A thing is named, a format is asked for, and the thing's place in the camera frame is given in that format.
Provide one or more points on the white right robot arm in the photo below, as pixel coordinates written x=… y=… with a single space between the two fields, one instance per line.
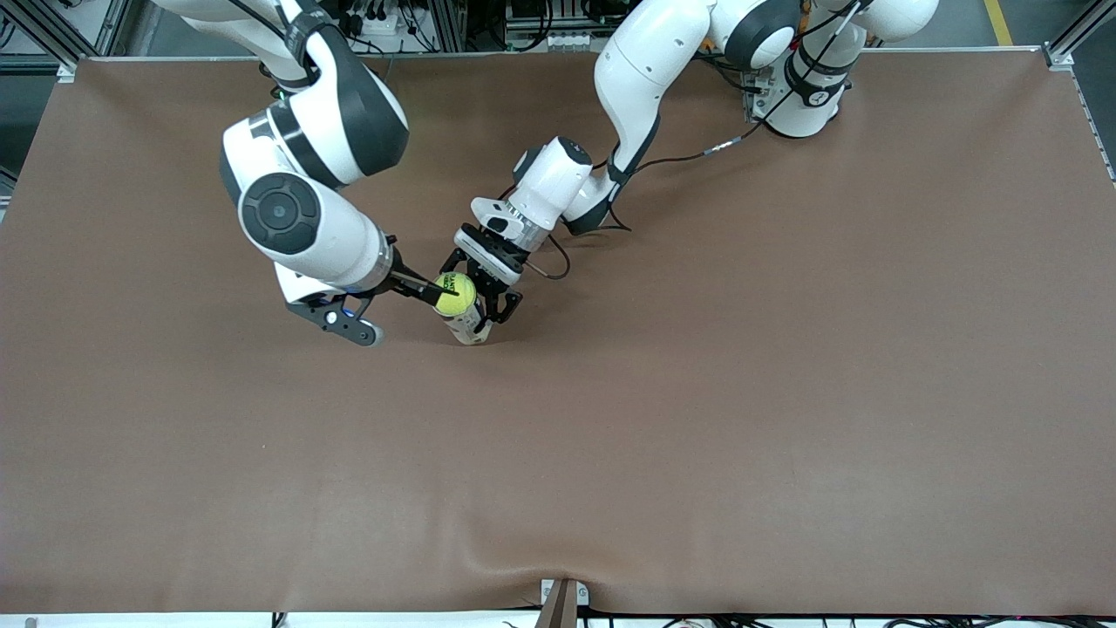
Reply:
x=323 y=231

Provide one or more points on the brown table mat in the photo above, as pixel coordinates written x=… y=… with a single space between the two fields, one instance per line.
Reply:
x=610 y=453

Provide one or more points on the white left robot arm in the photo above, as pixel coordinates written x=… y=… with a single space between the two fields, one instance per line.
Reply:
x=645 y=61

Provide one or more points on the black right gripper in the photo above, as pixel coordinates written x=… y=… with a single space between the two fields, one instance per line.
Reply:
x=406 y=281

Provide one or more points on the white power strip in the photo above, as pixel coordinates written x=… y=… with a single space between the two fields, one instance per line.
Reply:
x=388 y=24

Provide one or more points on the white connector strip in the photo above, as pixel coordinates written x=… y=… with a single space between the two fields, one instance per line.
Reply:
x=571 y=41

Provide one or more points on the grey metal clamp bracket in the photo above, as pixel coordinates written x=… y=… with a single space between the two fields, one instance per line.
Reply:
x=582 y=593

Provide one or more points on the silver aluminium frame profile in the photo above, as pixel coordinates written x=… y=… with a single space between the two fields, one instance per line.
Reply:
x=449 y=22
x=113 y=26
x=1058 y=55

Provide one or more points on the brown wooden post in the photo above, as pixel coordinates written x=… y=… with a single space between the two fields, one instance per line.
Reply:
x=558 y=610

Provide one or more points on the blue white tennis ball can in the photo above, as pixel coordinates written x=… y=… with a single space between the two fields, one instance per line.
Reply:
x=469 y=330

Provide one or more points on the yellow-green tennis ball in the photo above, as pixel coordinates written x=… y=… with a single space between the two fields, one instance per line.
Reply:
x=465 y=286

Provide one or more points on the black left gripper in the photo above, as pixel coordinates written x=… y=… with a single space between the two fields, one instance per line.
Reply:
x=493 y=259

